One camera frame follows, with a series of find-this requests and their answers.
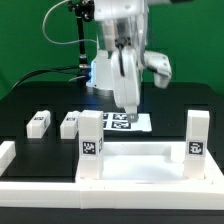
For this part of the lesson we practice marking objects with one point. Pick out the black camera stand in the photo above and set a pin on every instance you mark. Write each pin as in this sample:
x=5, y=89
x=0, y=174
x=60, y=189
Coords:
x=84, y=12

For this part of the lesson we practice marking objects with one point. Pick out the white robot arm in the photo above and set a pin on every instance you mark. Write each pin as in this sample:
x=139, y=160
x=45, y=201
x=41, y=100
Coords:
x=122, y=27

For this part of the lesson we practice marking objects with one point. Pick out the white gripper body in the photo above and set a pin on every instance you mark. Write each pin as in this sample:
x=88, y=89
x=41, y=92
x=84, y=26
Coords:
x=126, y=88

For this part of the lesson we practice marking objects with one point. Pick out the white U-shaped fence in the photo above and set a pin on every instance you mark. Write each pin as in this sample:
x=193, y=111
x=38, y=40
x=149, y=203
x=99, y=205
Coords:
x=195, y=195

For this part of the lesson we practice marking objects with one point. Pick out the white desk top tray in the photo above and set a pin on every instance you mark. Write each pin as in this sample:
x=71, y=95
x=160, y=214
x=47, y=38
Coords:
x=144, y=162

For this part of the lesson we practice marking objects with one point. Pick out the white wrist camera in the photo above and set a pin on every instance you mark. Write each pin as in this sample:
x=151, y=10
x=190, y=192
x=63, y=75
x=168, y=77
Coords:
x=159, y=65

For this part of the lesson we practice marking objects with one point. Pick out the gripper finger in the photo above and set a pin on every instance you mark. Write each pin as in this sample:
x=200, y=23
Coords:
x=132, y=114

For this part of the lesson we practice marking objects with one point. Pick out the black marker plate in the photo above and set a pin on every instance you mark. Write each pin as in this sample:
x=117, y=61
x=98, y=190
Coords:
x=119, y=122

